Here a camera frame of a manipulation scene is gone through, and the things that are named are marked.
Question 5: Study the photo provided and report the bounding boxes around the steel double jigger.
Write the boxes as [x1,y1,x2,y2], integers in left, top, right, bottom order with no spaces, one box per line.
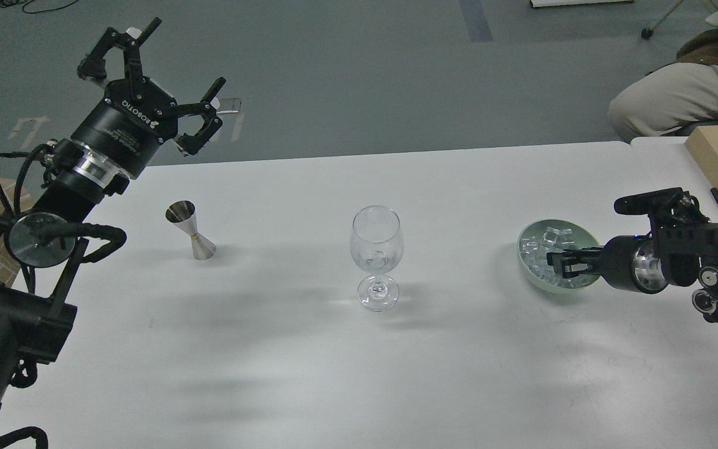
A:
[165,201,216,261]

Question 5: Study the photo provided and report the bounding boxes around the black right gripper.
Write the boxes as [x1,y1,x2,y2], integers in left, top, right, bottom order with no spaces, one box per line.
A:
[546,235,653,294]

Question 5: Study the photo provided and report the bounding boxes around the clear wine glass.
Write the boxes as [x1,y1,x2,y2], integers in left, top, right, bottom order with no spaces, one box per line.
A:
[350,205,404,312]

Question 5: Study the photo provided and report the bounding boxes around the clear ice cubes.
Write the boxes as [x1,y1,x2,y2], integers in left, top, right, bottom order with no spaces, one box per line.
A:
[519,227,594,289]

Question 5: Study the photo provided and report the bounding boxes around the office chair base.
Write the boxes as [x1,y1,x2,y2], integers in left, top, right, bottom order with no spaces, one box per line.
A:
[640,0,684,40]

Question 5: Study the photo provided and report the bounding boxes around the green bowl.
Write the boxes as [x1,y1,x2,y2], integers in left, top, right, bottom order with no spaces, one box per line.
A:
[516,219,602,294]

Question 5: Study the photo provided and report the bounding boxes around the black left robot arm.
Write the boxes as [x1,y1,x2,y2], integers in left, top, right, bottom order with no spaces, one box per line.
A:
[0,18,226,448]

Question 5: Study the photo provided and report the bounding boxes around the seated person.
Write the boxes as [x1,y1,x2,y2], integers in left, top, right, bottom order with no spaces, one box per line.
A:
[608,27,718,142]

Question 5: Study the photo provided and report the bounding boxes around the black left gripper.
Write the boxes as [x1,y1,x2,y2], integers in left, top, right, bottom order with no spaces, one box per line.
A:
[70,17,227,180]

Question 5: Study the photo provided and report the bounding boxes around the black floor cable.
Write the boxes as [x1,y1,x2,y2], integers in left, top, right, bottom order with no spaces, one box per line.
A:
[0,0,79,27]

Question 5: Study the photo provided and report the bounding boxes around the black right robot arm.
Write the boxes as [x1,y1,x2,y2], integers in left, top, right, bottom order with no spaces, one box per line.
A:
[546,187,718,324]

